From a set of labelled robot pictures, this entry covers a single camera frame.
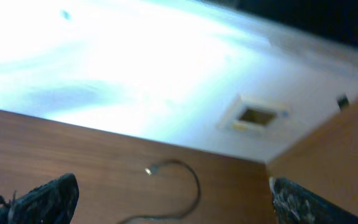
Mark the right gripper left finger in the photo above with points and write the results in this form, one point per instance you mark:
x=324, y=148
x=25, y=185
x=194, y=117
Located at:
x=51, y=203

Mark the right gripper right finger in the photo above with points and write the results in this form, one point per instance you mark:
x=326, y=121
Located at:
x=293, y=204

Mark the brown side panel board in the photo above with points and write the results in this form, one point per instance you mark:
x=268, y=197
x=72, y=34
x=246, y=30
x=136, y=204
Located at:
x=326, y=161

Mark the white wall outlet plate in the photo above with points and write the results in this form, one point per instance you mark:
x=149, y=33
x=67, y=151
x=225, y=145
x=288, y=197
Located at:
x=254, y=115

